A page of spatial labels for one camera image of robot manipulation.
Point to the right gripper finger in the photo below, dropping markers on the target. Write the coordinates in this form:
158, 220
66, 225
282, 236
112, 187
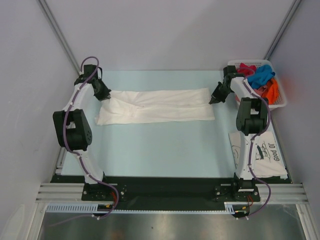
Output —
218, 91
215, 99

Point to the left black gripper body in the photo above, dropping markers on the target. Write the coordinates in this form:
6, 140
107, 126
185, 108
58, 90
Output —
100, 86

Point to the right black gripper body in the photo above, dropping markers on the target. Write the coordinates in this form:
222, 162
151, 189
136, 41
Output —
225, 90

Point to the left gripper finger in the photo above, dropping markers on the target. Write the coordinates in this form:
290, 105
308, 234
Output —
101, 96
104, 88

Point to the white robot print t-shirt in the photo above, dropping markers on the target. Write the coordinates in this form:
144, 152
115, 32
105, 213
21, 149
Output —
160, 106

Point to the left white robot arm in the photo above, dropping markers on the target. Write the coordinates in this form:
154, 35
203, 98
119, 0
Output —
72, 128

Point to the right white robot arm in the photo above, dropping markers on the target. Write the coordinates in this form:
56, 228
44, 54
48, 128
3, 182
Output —
252, 119

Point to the magenta t-shirt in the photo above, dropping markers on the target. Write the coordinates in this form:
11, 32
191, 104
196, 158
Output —
246, 70

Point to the dusty pink t-shirt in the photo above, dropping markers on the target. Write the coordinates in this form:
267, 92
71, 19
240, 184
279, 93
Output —
261, 91

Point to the blue t-shirt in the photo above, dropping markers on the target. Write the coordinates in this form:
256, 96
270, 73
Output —
260, 78

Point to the orange t-shirt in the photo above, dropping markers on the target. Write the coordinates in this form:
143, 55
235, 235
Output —
271, 91

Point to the white plastic laundry basket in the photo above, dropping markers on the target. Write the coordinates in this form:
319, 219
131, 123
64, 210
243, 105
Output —
281, 100

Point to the folded white cartoon t-shirt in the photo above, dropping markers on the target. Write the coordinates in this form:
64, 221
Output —
268, 162

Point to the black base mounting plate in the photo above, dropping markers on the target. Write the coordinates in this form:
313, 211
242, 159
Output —
169, 193

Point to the left aluminium corner post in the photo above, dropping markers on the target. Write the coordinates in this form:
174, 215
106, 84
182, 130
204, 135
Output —
57, 31

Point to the aluminium corner post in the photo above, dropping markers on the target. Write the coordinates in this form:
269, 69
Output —
57, 31
289, 16

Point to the white slotted cable duct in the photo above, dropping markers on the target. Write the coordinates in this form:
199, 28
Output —
95, 208

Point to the aluminium frame rail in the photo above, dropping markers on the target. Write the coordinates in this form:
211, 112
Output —
72, 192

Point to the right aluminium corner post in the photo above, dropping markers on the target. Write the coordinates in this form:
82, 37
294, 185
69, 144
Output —
289, 16

